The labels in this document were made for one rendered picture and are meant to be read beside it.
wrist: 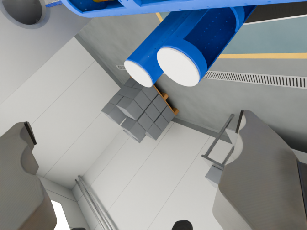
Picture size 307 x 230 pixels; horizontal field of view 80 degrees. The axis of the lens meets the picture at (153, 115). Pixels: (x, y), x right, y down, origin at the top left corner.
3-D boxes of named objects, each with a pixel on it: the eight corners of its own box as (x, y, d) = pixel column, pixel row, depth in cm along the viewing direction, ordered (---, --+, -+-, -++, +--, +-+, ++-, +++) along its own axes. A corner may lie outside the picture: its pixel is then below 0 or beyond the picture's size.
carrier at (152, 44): (182, -9, 166) (190, 20, 187) (118, 57, 145) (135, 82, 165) (209, -13, 148) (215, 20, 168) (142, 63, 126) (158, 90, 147)
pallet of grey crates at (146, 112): (133, 72, 442) (99, 110, 413) (153, 75, 381) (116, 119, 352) (158, 104, 514) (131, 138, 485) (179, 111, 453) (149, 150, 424)
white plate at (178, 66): (187, 92, 116) (188, 91, 116) (207, 75, 89) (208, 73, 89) (153, 64, 115) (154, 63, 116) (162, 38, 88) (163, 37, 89)
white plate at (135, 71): (118, 58, 144) (119, 57, 145) (135, 82, 164) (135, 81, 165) (140, 64, 126) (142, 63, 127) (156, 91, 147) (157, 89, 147)
